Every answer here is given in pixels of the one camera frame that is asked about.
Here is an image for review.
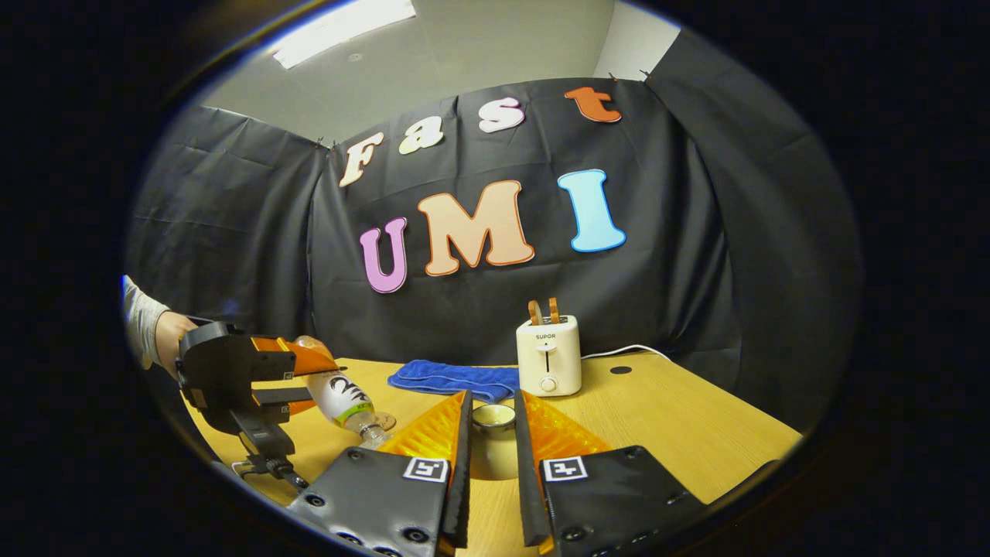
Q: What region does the clear plastic water bottle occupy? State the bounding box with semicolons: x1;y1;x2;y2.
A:
294;335;392;449

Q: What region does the white toaster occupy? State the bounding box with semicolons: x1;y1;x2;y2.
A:
516;315;582;398

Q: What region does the black backdrop cloth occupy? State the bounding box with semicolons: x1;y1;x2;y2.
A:
124;27;863;430

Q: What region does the folded blue towel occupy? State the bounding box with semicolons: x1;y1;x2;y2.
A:
387;359;521;403

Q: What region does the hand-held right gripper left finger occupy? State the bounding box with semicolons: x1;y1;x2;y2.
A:
288;389;474;557

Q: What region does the white power cable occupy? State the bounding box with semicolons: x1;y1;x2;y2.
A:
580;344;672;362

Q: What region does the cream ceramic teacup lid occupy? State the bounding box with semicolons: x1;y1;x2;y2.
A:
469;403;519;480

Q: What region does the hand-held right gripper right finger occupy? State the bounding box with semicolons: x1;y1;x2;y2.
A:
514;388;708;557

